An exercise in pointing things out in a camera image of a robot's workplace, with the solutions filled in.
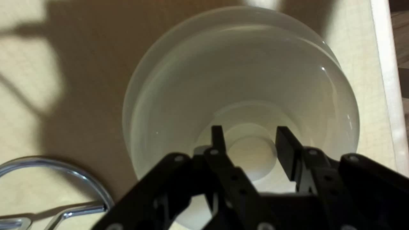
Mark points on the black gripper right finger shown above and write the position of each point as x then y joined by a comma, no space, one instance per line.
321,200

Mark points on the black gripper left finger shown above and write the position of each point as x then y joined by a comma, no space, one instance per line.
236,204

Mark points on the translucent white plastic lid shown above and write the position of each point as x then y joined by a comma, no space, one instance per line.
248,71

